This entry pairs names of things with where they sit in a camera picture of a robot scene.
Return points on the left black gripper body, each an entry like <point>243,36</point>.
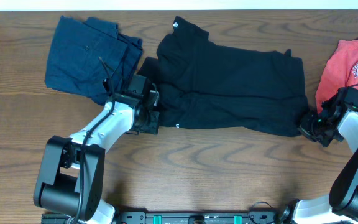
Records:
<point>150,122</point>

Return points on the red printed t-shirt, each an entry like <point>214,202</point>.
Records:
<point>340,71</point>

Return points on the folded navy blue trousers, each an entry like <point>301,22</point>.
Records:
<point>91,58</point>

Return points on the black t-shirt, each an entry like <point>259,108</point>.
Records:
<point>203,85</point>

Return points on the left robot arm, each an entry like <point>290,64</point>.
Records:
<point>70,179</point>

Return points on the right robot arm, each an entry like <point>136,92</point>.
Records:
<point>338,120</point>

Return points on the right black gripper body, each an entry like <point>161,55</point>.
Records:
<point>317,129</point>

